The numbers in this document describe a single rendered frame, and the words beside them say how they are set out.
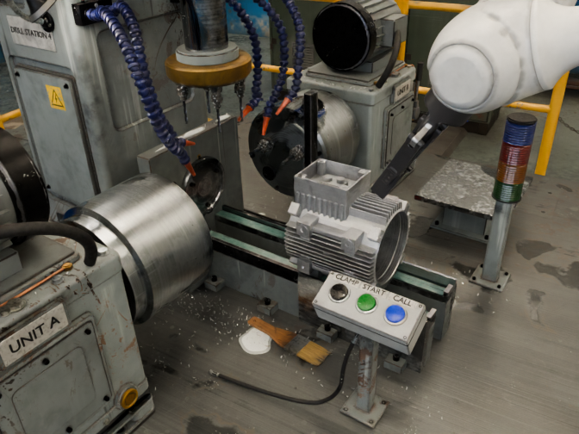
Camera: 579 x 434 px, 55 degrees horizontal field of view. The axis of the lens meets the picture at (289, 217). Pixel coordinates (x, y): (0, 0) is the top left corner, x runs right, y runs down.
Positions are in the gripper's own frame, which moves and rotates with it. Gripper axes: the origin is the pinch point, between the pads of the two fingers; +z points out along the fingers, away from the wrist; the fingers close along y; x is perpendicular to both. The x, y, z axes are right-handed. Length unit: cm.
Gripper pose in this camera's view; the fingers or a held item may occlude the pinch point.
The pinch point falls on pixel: (388, 180)
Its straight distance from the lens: 99.7
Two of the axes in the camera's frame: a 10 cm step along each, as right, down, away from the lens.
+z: -4.0, 6.0, 6.9
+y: -5.6, 4.4, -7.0
